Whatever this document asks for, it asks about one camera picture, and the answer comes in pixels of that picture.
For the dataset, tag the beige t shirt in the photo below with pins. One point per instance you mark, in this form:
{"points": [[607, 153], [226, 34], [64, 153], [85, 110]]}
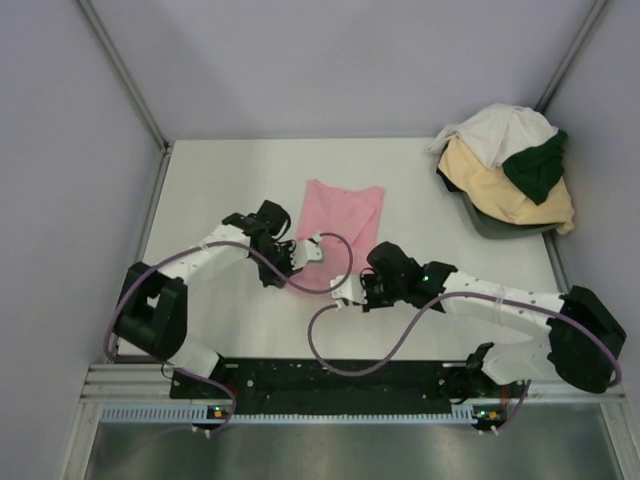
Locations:
{"points": [[492, 193]]}

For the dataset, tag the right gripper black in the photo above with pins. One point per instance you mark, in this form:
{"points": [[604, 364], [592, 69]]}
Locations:
{"points": [[367, 278]]}

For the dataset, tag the dark green t shirt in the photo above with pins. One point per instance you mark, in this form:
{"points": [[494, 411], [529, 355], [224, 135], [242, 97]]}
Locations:
{"points": [[537, 169]]}

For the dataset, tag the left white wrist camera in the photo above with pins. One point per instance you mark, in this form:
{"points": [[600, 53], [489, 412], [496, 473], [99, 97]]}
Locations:
{"points": [[307, 251]]}

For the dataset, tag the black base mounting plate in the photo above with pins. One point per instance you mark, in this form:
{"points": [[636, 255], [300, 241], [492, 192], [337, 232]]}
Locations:
{"points": [[304, 386]]}

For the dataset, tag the pink t shirt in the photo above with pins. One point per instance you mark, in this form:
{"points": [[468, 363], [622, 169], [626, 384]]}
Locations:
{"points": [[350, 221]]}

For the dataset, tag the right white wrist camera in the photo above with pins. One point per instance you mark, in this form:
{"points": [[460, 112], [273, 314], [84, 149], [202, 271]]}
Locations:
{"points": [[348, 290]]}

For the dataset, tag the aluminium corner post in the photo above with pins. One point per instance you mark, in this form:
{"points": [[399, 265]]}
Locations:
{"points": [[587, 29], [122, 73]]}

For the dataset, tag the grey plastic bin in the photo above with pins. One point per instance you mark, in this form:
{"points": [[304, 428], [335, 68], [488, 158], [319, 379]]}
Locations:
{"points": [[489, 227]]}

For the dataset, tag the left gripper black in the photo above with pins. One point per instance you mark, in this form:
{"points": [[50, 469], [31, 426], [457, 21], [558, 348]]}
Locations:
{"points": [[276, 278]]}

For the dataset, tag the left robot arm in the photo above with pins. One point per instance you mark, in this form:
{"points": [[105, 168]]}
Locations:
{"points": [[153, 310]]}

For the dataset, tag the grey slotted cable duct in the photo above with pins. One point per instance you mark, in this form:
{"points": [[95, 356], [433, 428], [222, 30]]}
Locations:
{"points": [[209, 415]]}

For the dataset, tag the white t shirt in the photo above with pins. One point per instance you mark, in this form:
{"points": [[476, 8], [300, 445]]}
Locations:
{"points": [[496, 133]]}

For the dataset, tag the right aluminium corner post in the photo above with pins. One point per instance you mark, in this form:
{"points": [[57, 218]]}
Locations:
{"points": [[587, 29]]}

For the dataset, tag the left aluminium corner post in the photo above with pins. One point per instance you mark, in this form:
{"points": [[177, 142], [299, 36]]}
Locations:
{"points": [[122, 73]]}

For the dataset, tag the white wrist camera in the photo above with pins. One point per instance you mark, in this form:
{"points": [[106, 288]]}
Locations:
{"points": [[307, 251], [348, 290]]}

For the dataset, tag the aluminium frame rail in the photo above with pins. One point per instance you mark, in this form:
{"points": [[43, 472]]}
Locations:
{"points": [[139, 383]]}

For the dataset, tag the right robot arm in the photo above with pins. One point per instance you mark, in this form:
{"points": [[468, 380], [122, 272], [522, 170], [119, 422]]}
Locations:
{"points": [[572, 335]]}

